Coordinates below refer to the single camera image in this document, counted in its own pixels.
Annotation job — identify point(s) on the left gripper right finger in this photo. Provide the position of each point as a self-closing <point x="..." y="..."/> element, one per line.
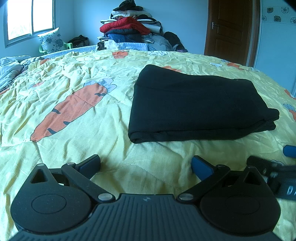
<point x="235" y="202"/>

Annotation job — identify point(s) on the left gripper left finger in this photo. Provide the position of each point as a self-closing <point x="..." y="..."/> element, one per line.
<point x="58" y="199"/>

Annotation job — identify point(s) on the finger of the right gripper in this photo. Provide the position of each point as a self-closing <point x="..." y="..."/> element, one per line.
<point x="265" y="167"/>
<point x="289" y="151"/>

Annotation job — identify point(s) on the black pants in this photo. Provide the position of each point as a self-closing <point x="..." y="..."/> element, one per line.
<point x="171" y="106"/>

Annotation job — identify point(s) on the yellow carrot print quilt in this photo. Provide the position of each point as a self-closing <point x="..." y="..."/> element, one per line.
<point x="68" y="108"/>

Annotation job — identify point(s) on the white wardrobe with flowers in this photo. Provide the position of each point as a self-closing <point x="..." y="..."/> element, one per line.
<point x="276" y="48"/>

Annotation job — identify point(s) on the brown wooden door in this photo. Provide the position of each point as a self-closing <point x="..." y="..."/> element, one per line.
<point x="233" y="31"/>

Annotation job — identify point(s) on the blue white crumpled blanket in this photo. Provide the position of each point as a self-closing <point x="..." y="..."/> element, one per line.
<point x="11" y="67"/>

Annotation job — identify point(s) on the green plastic chair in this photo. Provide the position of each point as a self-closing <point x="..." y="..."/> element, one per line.
<point x="65" y="46"/>

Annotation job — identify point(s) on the floral pillow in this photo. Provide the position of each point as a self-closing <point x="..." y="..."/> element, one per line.
<point x="51" y="39"/>

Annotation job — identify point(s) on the black bag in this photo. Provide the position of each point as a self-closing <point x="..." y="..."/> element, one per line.
<point x="79" y="41"/>

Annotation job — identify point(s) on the blue mattress edge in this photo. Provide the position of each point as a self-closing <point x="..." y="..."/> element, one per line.
<point x="118" y="46"/>

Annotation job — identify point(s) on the pile of clothes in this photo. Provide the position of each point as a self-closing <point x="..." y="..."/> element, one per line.
<point x="133" y="28"/>

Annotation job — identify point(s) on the window with grey frame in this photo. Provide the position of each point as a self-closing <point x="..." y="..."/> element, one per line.
<point x="26" y="19"/>

